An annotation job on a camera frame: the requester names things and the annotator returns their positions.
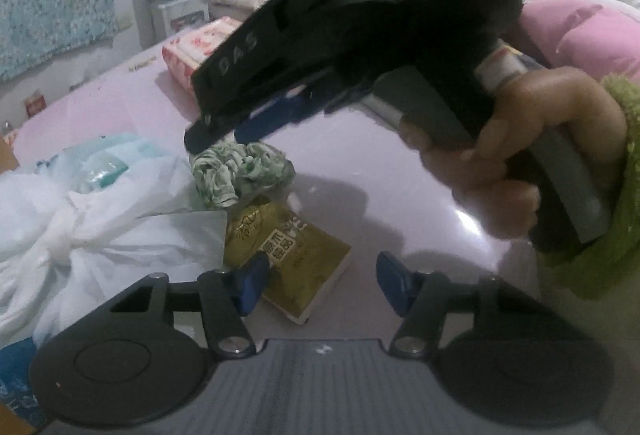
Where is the person's right hand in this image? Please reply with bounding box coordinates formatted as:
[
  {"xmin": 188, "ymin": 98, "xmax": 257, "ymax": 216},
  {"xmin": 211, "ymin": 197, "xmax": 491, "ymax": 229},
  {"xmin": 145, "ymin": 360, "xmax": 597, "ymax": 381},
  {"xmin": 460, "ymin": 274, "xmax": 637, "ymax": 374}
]
[{"xmin": 400, "ymin": 66, "xmax": 629, "ymax": 239}]

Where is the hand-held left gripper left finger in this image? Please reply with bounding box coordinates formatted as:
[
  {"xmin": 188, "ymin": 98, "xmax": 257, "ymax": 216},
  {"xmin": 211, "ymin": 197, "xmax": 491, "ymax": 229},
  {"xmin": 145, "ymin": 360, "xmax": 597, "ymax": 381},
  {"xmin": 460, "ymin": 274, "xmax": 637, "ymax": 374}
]
[{"xmin": 110, "ymin": 251, "xmax": 274, "ymax": 359}]

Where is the red packet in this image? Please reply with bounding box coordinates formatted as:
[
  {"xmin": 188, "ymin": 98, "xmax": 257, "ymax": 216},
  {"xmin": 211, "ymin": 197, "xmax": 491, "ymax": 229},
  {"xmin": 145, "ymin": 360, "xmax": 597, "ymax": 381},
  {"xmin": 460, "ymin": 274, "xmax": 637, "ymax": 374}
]
[{"xmin": 23, "ymin": 92, "xmax": 49, "ymax": 118}]

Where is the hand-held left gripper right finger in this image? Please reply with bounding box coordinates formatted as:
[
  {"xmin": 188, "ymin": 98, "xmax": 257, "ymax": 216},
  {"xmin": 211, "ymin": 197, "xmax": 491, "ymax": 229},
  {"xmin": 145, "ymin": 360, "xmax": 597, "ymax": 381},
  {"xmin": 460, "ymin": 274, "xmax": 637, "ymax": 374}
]
[{"xmin": 375, "ymin": 251, "xmax": 532, "ymax": 359}]

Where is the white folded towel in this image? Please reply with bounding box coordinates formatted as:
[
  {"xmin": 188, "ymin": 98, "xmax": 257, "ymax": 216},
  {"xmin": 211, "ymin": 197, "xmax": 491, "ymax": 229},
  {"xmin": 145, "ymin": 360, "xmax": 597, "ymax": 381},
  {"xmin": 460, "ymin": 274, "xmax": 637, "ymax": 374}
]
[{"xmin": 200, "ymin": 0, "xmax": 282, "ymax": 24}]

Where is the large white plastic bag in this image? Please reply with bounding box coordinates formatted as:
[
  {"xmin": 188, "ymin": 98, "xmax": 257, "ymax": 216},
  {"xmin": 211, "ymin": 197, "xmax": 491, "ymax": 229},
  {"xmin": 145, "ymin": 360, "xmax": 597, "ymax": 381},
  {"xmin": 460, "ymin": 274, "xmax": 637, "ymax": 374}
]
[{"xmin": 0, "ymin": 155, "xmax": 232, "ymax": 352}]

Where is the white water dispenser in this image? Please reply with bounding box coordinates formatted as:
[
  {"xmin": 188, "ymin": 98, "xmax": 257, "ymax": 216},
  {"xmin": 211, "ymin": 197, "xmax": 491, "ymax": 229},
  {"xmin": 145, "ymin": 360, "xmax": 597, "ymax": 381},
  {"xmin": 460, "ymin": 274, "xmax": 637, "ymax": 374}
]
[{"xmin": 149, "ymin": 0, "xmax": 212, "ymax": 40}]

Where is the person's right forearm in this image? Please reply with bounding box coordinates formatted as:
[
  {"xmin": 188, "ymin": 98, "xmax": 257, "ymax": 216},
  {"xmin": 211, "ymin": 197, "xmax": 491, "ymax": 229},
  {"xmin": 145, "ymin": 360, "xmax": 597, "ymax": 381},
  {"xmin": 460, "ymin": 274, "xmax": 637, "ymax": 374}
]
[{"xmin": 539, "ymin": 75, "xmax": 640, "ymax": 302}]

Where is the green white scrunchie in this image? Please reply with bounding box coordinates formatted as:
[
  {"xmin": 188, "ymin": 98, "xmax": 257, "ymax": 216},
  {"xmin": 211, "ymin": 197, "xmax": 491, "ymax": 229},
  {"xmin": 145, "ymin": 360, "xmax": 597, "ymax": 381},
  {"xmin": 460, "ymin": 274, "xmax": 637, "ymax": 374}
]
[{"xmin": 190, "ymin": 140, "xmax": 297, "ymax": 208}]

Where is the clear bag with teal pack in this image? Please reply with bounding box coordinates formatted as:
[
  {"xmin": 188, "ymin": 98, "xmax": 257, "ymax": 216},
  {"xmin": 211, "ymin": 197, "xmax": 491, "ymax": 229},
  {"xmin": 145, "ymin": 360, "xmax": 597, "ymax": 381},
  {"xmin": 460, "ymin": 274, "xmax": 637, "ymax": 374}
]
[{"xmin": 34, "ymin": 132, "xmax": 179, "ymax": 196}]

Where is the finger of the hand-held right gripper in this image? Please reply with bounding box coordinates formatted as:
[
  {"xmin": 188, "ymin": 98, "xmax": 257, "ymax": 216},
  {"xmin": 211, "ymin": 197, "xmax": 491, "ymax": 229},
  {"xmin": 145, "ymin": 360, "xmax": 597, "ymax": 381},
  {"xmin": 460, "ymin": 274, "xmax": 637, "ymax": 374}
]
[
  {"xmin": 183, "ymin": 111, "xmax": 253, "ymax": 155},
  {"xmin": 235, "ymin": 92, "xmax": 327, "ymax": 144}
]

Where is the pink plush pillow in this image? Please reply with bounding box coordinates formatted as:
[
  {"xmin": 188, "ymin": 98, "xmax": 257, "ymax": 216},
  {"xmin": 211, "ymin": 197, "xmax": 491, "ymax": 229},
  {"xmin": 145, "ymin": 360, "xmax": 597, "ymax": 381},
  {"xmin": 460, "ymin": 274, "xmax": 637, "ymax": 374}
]
[{"xmin": 517, "ymin": 0, "xmax": 640, "ymax": 82}]

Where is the olive yellow snack packet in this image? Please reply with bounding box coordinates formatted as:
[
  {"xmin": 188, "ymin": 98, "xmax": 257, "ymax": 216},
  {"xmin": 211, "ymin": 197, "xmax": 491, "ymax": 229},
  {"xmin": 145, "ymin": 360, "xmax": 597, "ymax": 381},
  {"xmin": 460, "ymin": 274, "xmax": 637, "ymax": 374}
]
[{"xmin": 222, "ymin": 195, "xmax": 352, "ymax": 327}]

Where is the red white tissue pack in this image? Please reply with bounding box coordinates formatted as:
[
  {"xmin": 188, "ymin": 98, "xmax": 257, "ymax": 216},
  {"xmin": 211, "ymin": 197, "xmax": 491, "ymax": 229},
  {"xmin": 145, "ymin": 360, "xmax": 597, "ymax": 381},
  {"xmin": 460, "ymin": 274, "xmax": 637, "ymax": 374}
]
[{"xmin": 160, "ymin": 16, "xmax": 244, "ymax": 96}]

